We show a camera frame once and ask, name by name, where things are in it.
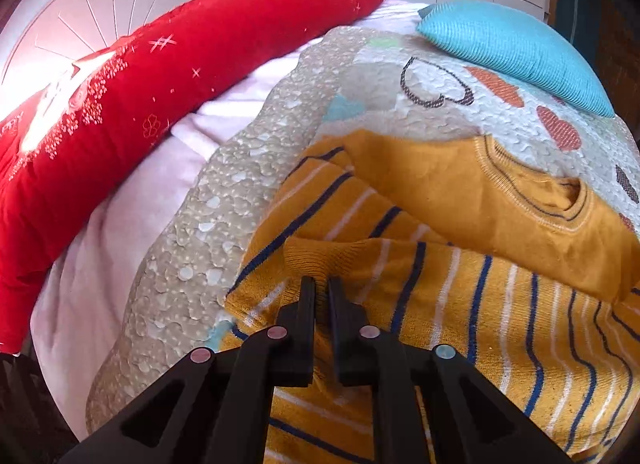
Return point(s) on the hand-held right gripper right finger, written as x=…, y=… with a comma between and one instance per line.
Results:
x=345, y=329

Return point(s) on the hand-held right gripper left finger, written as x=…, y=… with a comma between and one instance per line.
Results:
x=302, y=324

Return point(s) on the yellow striped knit sweater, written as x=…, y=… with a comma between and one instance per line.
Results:
x=480, y=264

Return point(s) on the heart print textured blanket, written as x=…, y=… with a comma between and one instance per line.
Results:
x=240, y=174

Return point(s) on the pale pink bed sheet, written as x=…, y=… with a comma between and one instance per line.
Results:
x=105, y=244

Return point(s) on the red printed quilt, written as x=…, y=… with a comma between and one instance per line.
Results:
x=125, y=109

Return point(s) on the teal ribbed pillow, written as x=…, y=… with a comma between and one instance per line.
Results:
x=515, y=52

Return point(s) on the white round headboard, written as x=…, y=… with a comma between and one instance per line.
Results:
x=85, y=24

